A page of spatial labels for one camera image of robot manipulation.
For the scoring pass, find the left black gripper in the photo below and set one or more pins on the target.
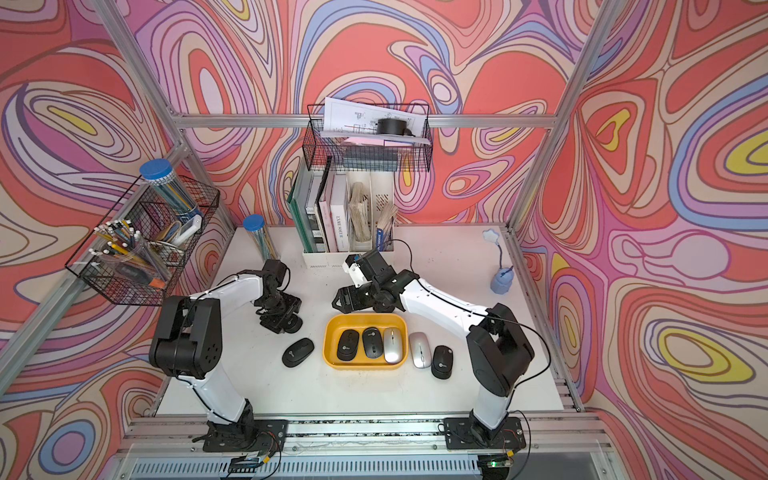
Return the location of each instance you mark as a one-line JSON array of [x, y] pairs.
[[274, 322]]

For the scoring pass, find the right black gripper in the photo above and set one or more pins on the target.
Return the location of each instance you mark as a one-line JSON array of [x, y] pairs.
[[348, 296]]

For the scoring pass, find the black mouse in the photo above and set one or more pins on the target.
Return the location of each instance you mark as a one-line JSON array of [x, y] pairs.
[[297, 353], [372, 343], [292, 324], [442, 362], [348, 345]]

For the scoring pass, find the silver mouse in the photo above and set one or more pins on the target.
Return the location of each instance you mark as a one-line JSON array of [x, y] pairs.
[[421, 353], [393, 346]]

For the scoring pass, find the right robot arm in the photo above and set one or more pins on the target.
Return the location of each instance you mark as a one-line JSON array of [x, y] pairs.
[[499, 350]]

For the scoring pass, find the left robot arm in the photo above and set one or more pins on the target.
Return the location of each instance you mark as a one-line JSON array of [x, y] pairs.
[[188, 345]]

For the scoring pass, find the yellow plastic storage tray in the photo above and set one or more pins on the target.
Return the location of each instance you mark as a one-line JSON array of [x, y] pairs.
[[359, 322]]

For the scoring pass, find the silver mouse beside tray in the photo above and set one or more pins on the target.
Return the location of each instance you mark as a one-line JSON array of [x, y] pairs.
[[421, 353]]

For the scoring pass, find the blue lid pencil tube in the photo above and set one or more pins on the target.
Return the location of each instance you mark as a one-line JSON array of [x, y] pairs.
[[255, 225]]

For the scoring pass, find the white file organizer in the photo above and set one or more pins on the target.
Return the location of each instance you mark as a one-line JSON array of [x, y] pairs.
[[369, 195]]

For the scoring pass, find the white book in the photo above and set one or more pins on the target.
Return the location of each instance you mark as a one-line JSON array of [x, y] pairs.
[[338, 208]]

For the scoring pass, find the green book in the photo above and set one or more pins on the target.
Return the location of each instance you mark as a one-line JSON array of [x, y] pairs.
[[297, 198]]

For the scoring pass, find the small blue desk lamp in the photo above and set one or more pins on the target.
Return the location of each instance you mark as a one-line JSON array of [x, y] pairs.
[[503, 278]]

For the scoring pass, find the black tape roll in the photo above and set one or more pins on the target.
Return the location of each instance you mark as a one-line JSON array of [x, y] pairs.
[[393, 127]]

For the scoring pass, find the clear pen cup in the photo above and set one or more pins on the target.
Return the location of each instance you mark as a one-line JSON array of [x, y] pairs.
[[126, 252]]

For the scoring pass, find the blue lid tube in basket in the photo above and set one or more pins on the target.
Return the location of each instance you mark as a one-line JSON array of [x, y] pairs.
[[161, 176]]

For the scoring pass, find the white paper sheets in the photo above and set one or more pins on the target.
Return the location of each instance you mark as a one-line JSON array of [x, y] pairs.
[[357, 121]]

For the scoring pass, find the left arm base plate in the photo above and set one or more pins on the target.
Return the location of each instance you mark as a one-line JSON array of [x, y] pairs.
[[261, 436]]

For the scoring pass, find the black wire basket left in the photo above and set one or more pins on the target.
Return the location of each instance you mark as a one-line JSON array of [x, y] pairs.
[[171, 238]]

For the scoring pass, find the black wire basket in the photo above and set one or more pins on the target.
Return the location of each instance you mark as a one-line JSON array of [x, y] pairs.
[[354, 155], [171, 238]]

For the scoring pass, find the black wire basket back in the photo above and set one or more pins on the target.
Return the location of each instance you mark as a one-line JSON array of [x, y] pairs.
[[354, 155]]

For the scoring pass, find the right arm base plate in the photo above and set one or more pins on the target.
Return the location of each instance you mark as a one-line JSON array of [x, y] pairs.
[[468, 433]]

